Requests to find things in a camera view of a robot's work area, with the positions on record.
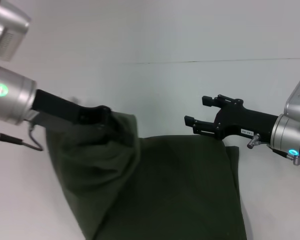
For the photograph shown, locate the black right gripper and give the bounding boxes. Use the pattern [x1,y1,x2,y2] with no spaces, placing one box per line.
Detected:
[184,94,280,141]

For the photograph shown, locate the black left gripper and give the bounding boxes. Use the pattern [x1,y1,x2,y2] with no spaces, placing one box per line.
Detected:
[31,89,114,131]

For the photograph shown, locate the dark green FREE t-shirt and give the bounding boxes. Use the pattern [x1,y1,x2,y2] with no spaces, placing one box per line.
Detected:
[43,112,254,240]

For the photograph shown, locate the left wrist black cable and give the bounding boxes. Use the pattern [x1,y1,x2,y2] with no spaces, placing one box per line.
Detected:
[0,123,45,152]

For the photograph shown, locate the right wrist cable with connector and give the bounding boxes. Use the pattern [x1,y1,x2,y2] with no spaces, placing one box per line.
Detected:
[246,133,263,150]

